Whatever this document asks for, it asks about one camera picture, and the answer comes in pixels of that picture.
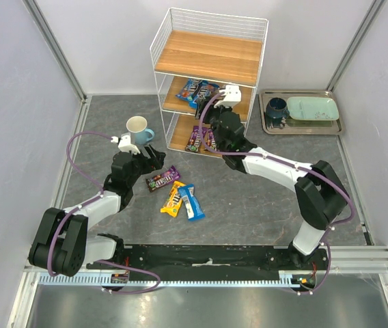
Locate light blue candy bag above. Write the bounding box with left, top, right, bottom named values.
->
left=178, top=184, right=205, bottom=221
left=188, top=80, right=219, bottom=109

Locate dark blue candy bag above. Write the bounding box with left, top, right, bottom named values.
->
left=176, top=79, right=202, bottom=101

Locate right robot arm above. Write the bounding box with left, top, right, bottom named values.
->
left=196, top=92, right=357, bottom=267

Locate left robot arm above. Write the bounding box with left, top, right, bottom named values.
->
left=28, top=145, right=166, bottom=277

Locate brown purple candy bag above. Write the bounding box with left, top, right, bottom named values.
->
left=145, top=165, right=180, bottom=193

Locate yellow candy bag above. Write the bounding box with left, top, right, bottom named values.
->
left=160, top=181, right=185, bottom=217

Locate light blue mug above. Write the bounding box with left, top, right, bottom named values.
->
left=126, top=116, right=155, bottom=145

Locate dark blue cup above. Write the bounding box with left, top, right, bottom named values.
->
left=266, top=97, right=290, bottom=119

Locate metal serving tray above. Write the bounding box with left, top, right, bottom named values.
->
left=259, top=90, right=342, bottom=135

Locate mint green divided plate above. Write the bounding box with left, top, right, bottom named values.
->
left=286, top=96, right=340, bottom=121

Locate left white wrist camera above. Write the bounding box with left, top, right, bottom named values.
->
left=111, top=133, right=140, bottom=155

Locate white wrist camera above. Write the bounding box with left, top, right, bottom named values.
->
left=215, top=85, right=242, bottom=107
left=111, top=133, right=140, bottom=155

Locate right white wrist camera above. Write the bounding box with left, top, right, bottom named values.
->
left=215, top=85, right=242, bottom=107

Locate white wire wooden shelf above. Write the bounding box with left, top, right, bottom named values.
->
left=150, top=8, right=269, bottom=153

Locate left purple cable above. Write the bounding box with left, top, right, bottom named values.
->
left=46, top=131, right=163, bottom=295

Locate purple cable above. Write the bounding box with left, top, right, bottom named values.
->
left=46, top=131, right=163, bottom=295
left=199, top=92, right=355, bottom=295

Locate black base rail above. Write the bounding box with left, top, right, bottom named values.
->
left=86, top=243, right=328, bottom=282

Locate grey slotted cable duct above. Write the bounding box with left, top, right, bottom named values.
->
left=38, top=271, right=308, bottom=288

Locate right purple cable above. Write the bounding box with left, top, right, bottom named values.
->
left=199, top=92, right=355, bottom=295

